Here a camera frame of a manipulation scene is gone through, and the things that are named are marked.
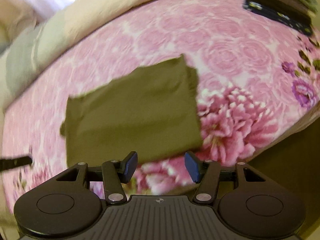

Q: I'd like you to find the olive green shirt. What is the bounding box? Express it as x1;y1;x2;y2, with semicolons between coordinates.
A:
60;57;202;166

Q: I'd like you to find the stack of green folded clothes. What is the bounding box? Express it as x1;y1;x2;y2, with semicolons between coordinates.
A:
243;0;318;36

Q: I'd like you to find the pink floral bed blanket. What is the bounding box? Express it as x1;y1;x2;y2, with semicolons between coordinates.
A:
2;0;319;211

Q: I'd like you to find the grey and cream duvet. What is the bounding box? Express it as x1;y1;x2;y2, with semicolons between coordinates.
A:
1;0;151;110

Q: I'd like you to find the pink window curtain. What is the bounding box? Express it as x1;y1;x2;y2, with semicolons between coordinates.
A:
0;0;108;30

